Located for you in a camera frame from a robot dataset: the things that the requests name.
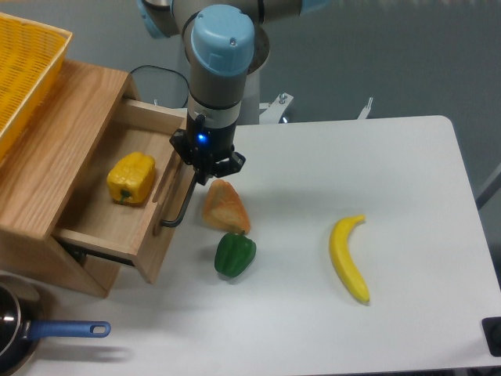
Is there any wooden top drawer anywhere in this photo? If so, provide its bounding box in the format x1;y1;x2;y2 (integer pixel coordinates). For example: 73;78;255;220
53;99;193;284

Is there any green bell pepper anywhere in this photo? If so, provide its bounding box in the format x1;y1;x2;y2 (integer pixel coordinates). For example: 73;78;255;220
214;233;257;278

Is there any yellow plastic basket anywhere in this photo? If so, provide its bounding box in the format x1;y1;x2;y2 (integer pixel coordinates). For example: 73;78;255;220
1;13;73;157

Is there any black corner object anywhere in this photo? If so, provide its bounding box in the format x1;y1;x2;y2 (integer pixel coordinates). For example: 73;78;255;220
481;316;501;357

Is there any wooden drawer cabinet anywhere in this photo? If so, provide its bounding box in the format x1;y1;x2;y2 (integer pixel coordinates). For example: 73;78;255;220
1;60;138;298

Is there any white metal base frame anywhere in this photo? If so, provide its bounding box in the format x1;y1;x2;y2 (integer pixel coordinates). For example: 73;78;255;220
154;93;375;127

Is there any black cable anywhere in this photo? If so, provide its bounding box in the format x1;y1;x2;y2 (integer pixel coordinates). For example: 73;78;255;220
129;64;191;108

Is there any toy pastry bread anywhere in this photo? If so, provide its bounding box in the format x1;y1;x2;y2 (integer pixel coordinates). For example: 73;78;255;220
202;179;251;235

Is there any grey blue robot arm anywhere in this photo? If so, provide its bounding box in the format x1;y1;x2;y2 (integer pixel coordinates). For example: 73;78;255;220
137;1;327;185

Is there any yellow bell pepper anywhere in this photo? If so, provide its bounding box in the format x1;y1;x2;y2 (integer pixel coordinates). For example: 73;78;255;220
106;151;156;204

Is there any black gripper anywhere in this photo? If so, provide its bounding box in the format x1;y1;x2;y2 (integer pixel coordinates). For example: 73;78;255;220
170;114;246;185

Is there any yellow banana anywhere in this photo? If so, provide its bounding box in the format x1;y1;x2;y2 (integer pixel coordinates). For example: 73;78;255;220
329;215;370;305

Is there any black pan blue handle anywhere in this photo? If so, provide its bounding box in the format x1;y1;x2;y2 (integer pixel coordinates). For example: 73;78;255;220
1;283;111;375

